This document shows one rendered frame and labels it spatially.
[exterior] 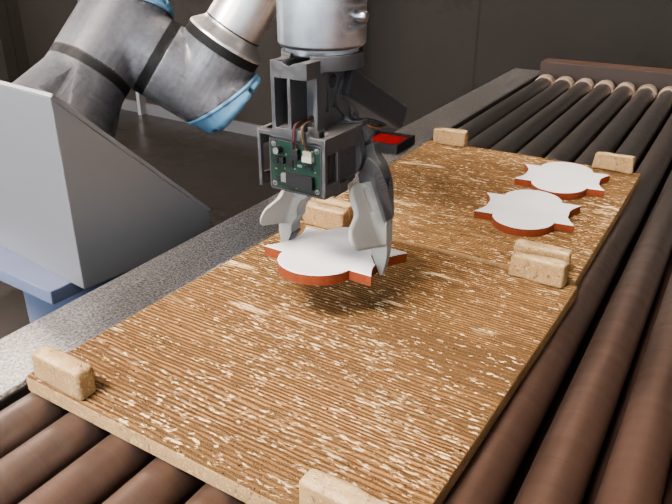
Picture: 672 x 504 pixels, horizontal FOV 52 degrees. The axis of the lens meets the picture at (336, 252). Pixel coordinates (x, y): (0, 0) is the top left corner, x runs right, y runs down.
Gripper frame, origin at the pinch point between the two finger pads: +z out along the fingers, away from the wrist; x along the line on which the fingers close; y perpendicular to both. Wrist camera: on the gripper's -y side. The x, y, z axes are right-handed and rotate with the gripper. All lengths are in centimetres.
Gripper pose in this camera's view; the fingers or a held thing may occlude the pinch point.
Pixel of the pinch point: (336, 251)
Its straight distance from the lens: 68.9
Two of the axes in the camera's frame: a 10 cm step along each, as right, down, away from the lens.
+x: 8.4, 2.3, -4.9
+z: 0.0, 9.0, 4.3
